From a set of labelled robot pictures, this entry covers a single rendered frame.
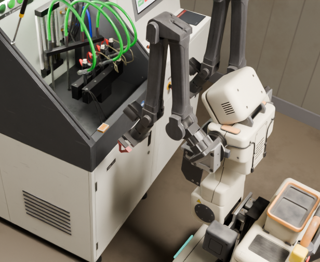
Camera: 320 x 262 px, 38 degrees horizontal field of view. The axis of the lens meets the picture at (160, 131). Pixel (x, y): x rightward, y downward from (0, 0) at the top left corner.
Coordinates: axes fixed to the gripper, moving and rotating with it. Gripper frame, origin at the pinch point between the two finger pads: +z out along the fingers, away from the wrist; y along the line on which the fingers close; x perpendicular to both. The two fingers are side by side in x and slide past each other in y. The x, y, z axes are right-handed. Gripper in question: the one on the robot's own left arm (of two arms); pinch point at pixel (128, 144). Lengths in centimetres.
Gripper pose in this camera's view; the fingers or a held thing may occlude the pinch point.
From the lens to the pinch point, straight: 195.2
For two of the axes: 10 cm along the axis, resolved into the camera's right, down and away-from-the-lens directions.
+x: 6.9, 7.2, -0.6
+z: -4.4, 4.9, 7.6
